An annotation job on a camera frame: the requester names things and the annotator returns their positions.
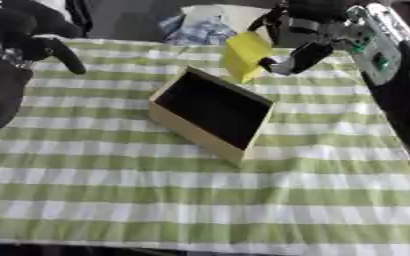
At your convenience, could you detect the tan cardboard box, black inside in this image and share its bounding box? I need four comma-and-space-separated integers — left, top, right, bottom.
147, 65, 277, 166

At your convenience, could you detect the blue and white patterned bag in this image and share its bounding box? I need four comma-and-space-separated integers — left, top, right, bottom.
157, 3, 274, 46

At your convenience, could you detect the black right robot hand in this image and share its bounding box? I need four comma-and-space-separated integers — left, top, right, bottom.
247, 0, 356, 76

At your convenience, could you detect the yellow rectangular block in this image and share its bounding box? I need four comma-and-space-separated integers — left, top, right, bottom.
220, 31, 275, 85

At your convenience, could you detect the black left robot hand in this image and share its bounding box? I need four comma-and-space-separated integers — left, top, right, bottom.
0, 0, 88, 76

